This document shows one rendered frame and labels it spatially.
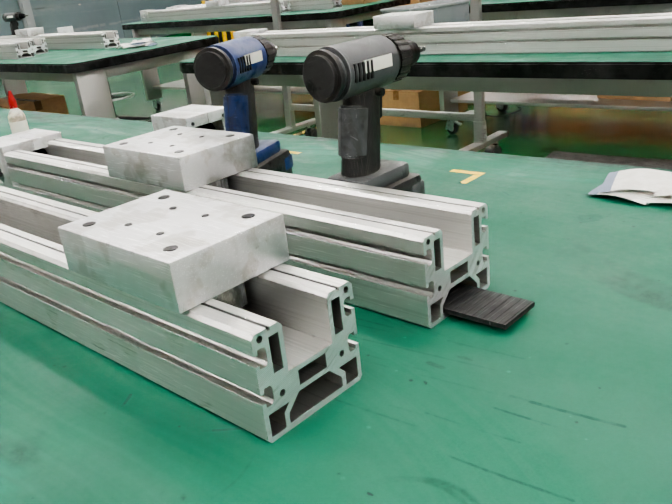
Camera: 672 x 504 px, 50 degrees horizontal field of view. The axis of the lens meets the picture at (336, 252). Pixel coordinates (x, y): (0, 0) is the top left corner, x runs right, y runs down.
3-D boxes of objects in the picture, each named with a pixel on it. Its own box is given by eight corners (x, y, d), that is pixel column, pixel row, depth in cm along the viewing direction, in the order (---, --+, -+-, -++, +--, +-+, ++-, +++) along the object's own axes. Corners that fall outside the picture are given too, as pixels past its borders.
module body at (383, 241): (18, 205, 114) (3, 153, 111) (75, 187, 121) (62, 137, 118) (429, 330, 62) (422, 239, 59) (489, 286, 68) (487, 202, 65)
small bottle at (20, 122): (23, 144, 161) (8, 92, 156) (11, 144, 162) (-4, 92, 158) (36, 140, 164) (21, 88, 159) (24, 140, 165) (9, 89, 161)
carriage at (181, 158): (114, 197, 91) (101, 145, 88) (183, 173, 98) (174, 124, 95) (189, 215, 80) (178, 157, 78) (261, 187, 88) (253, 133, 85)
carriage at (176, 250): (76, 299, 62) (56, 226, 59) (179, 255, 69) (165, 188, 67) (187, 348, 51) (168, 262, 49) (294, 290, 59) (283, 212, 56)
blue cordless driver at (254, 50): (210, 205, 103) (181, 48, 94) (272, 166, 119) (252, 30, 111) (257, 206, 100) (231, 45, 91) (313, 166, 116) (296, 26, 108)
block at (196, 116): (150, 172, 124) (138, 118, 121) (201, 155, 132) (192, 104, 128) (184, 178, 118) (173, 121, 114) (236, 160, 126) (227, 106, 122)
